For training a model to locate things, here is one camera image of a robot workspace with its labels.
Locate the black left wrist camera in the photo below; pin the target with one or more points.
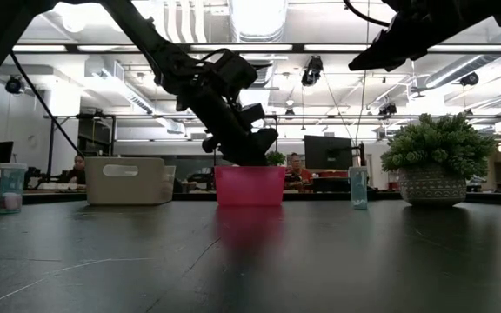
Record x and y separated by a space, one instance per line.
235 71

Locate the hanging black camera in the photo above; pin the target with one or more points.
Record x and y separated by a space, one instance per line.
312 69

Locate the black table mat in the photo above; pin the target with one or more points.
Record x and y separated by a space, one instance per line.
250 261

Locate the small green background plant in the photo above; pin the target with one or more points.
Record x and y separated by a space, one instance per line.
275 157

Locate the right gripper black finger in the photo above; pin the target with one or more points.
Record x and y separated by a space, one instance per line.
394 48

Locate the black shelf rack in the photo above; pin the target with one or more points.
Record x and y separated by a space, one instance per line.
96 135

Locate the white rectangular ceiling duct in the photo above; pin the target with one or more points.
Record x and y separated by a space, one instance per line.
120 87

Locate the translucent white plastic bin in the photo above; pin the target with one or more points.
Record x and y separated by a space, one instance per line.
128 187

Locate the potted green succulent plant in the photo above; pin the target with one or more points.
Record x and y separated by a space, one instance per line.
437 143

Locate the ribbed round ceiling duct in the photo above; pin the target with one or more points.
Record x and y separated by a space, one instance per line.
257 19

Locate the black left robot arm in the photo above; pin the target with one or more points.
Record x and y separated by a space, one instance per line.
146 41

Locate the hanging black device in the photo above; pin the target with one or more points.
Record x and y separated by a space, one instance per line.
388 108

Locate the person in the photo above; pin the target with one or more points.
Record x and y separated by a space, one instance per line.
75 170
297 173

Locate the pink plastic bin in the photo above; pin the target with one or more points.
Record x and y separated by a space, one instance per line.
250 187

